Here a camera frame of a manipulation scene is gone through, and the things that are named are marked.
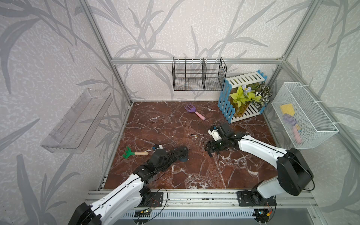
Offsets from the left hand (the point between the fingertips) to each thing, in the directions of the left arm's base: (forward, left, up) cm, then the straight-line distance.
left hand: (177, 156), depth 82 cm
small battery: (+19, -11, -6) cm, 22 cm away
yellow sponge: (+24, -68, +17) cm, 74 cm away
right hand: (+6, -19, +1) cm, 20 cm away
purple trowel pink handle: (+17, -70, +13) cm, 74 cm away
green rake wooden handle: (+6, +33, -8) cm, 34 cm away
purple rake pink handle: (+44, -10, -7) cm, 45 cm away
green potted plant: (+33, -51, +20) cm, 63 cm away
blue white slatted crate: (+40, -35, +4) cm, 53 cm away
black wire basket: (+57, -14, +18) cm, 61 cm away
